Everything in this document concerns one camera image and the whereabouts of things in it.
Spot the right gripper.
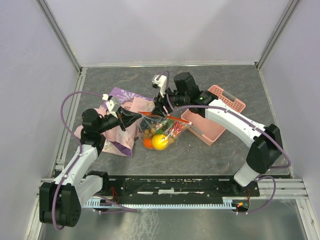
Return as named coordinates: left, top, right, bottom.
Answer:
left=151, top=84, right=189, bottom=119

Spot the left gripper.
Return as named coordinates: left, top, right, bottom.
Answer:
left=96, top=106, right=142, bottom=134

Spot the clear zip top bag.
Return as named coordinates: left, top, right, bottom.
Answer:
left=138, top=111, right=192, bottom=150

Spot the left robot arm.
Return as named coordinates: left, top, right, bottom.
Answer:
left=39, top=107, right=142, bottom=230

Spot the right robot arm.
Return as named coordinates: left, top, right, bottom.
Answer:
left=152, top=71, right=285, bottom=196

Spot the fake brown longan bunch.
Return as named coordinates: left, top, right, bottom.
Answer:
left=142, top=126, right=157, bottom=139

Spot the fake red cherry bunch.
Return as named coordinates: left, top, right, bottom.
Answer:
left=167, top=121, right=185, bottom=138

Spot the fake yellow lemon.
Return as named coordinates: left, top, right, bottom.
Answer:
left=151, top=134, right=169, bottom=151

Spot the fake orange persimmon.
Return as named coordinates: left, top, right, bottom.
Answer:
left=143, top=138, right=154, bottom=149

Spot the pink purple printed cloth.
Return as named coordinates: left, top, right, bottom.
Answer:
left=73, top=86, right=157, bottom=158

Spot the pink plastic basket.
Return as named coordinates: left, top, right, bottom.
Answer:
left=180, top=85, right=246, bottom=146

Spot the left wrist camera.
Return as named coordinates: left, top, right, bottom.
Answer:
left=102, top=93, right=121, bottom=119

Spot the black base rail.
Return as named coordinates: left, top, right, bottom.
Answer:
left=87, top=170, right=260, bottom=203

